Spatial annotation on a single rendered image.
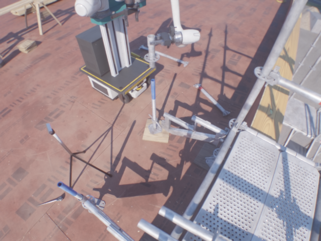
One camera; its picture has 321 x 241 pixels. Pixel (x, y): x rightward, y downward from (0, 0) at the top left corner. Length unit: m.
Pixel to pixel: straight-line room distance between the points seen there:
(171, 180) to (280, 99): 1.34
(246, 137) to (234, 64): 2.26
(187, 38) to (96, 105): 1.65
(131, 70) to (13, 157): 1.91
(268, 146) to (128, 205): 1.35
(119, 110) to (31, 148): 1.24
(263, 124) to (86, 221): 1.83
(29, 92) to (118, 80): 1.70
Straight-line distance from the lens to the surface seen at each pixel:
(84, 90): 2.90
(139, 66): 2.56
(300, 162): 1.49
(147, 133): 2.11
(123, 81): 2.33
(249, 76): 3.28
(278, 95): 1.95
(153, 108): 1.82
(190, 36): 1.40
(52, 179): 2.22
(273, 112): 1.74
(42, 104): 3.03
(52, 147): 2.43
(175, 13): 1.54
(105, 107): 2.51
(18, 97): 3.48
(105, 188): 1.94
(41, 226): 2.15
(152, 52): 1.39
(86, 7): 1.57
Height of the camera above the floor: 1.80
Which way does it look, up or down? 53 degrees down
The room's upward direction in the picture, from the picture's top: straight up
